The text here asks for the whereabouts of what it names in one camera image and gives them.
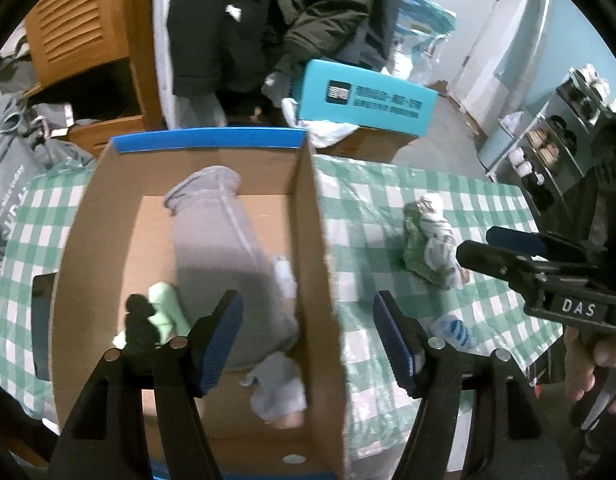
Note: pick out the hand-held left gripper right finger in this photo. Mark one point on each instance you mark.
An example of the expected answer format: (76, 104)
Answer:
(395, 342)

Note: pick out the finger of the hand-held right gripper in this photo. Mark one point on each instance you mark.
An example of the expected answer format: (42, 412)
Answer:
(518, 240)
(493, 260)

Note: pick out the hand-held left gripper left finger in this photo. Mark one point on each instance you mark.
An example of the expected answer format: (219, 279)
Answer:
(220, 345)

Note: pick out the white blue striped sock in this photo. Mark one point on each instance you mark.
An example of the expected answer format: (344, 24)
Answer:
(455, 332)

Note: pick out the light green sock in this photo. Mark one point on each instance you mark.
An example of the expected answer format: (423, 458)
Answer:
(167, 310)

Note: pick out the green and white sock bundle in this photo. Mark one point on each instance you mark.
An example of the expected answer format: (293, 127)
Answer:
(425, 245)

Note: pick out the white grey sock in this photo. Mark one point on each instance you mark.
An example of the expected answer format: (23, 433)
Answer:
(278, 390)

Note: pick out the small white sock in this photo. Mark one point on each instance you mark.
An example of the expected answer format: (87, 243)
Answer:
(285, 275)

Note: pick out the cardboard box blue rim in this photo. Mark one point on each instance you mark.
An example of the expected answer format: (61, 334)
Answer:
(318, 240)

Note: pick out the person's right hand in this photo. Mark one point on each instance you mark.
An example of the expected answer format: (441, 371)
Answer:
(578, 375)

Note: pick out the group of assorted shoes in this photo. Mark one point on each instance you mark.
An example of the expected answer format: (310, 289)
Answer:
(543, 145)

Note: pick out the light blue bin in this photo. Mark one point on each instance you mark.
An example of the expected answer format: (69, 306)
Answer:
(498, 142)

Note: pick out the grey shoe rack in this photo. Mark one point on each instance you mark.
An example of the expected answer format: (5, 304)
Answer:
(553, 145)

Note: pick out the green white checked tablecloth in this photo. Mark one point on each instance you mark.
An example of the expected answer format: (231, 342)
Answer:
(378, 220)

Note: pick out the brown cardboard box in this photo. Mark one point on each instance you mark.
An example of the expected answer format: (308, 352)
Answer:
(373, 142)

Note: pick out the black phone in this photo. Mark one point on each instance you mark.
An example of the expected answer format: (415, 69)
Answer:
(42, 330)

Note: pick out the teal shoe box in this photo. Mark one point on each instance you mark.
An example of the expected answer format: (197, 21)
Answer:
(383, 105)

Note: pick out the white door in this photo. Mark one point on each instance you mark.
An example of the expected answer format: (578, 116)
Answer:
(493, 40)

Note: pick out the white plastic bag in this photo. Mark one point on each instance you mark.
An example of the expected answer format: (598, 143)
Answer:
(323, 130)

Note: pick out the blue plastic bag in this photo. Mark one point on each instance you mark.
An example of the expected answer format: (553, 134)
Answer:
(423, 25)

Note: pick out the white hanging garment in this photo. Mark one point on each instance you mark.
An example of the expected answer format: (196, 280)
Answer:
(187, 110)

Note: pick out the grey printed bag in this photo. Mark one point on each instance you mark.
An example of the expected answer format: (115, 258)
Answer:
(7, 200)

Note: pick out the pile of grey clothes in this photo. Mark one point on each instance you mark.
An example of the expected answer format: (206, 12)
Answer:
(42, 130)

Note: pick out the black hanging jacket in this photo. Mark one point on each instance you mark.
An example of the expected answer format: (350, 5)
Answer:
(207, 30)

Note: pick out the wooden cabinet with louvre door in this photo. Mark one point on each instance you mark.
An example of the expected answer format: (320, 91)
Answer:
(77, 20)

